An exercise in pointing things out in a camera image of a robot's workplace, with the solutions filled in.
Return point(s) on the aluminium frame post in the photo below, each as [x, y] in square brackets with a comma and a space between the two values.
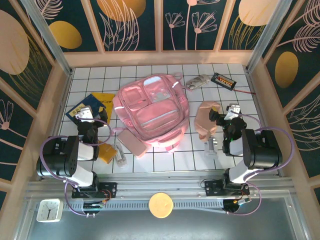
[267, 37]
[48, 37]

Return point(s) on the mustard yellow wallet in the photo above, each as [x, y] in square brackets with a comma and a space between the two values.
[107, 152]

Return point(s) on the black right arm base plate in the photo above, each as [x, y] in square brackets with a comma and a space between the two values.
[212, 187]

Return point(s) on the black charger box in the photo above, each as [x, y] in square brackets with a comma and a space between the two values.
[223, 80]

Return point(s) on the white alarm clock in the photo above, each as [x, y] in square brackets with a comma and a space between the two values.
[49, 210]

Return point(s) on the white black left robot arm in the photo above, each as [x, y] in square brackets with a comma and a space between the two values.
[85, 152]

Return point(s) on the blue notebook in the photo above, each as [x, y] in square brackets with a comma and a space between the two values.
[88, 101]

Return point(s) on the aluminium mounting rail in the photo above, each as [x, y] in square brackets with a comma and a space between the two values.
[160, 186]

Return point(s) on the pink pencil case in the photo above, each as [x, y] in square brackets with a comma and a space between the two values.
[132, 143]

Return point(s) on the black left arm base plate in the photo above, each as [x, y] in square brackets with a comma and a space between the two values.
[110, 188]

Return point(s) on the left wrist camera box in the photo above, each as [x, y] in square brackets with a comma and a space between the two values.
[85, 113]

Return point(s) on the pink school backpack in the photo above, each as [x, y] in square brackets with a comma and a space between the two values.
[150, 112]

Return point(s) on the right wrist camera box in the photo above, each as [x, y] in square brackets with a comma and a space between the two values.
[235, 109]

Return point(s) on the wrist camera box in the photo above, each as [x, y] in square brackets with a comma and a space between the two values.
[85, 113]
[235, 109]

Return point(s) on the round yellow sponge disc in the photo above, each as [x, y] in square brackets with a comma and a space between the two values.
[160, 205]

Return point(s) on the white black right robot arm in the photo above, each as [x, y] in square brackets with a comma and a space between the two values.
[260, 147]

